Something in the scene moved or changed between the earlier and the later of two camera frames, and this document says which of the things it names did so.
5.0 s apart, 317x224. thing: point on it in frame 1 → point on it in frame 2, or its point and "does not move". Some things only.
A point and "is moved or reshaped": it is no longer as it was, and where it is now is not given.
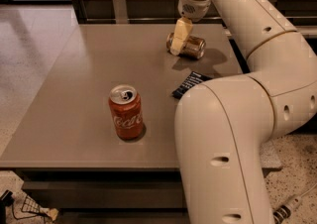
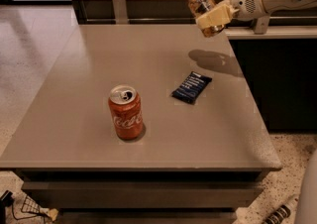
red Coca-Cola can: (126, 106) does not move
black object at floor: (6, 199) does not move
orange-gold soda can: (194, 47) is moved or reshaped
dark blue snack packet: (192, 79) does not move
